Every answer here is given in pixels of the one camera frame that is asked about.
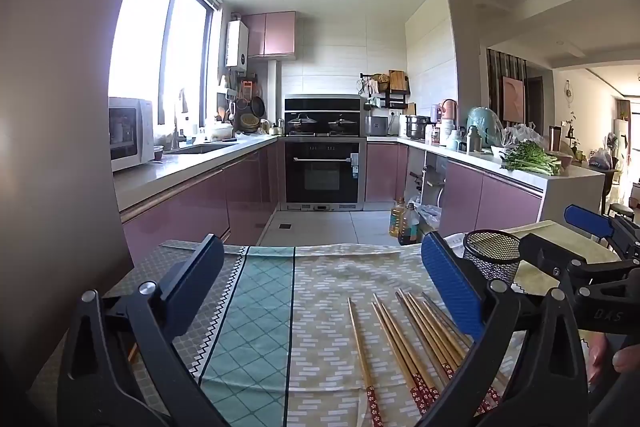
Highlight white water heater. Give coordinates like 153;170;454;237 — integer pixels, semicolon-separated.
226;21;250;68

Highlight pink base cabinet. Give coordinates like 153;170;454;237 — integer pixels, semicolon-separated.
365;142;408;202
114;138;286;264
440;154;606;239

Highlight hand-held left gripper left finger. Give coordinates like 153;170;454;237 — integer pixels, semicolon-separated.
57;233;231;427

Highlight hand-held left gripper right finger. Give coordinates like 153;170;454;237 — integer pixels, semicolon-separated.
420;231;601;427

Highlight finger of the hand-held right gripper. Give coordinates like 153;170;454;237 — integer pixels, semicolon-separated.
519;233;640;289
564;204;640;259

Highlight round stool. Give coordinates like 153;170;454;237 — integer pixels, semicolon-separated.
606;202;637;222

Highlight person's right hand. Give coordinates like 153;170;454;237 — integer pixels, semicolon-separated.
586;334;640;385

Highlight patterned tablecloth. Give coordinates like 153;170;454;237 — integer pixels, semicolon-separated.
30;239;601;427

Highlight pink kettle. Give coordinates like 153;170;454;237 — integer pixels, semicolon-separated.
440;99;457;132

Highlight black wall rack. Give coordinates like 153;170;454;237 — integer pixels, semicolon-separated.
360;72;411;110

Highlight teal kitchen appliance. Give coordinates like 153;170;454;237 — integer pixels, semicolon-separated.
466;107;501;150

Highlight pink wall art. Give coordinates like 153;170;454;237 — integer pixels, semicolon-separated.
501;76;525;122

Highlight bundle of wooden chopsticks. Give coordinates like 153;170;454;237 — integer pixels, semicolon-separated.
371;289;506;418

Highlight kitchen window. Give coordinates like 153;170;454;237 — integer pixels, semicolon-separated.
109;0;221;128

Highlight steel stock pot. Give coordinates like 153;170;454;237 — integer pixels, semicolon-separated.
406;115;431;140

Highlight crumpled plastic bag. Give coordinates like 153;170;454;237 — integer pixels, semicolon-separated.
415;204;441;229

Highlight black integrated stove with oven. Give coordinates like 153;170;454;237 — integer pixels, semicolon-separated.
283;94;369;212

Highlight black mesh utensil holder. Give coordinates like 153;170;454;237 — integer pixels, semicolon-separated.
462;229;524;286

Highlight clear plastic bag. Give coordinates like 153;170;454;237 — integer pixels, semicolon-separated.
500;123;546;148

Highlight green leafy vegetables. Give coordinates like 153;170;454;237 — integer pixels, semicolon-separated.
500;142;563;176

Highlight black pot with lid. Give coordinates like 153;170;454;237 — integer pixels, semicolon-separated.
287;113;318;132
327;114;358;132

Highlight pink wall cabinets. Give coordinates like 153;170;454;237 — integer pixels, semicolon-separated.
242;11;297;58

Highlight single chopstick floral red end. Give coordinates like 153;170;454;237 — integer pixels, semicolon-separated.
347;298;385;427

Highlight dark oil bottle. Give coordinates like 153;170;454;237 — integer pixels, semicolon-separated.
400;203;421;245

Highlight white microwave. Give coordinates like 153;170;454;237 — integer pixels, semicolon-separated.
109;97;156;172

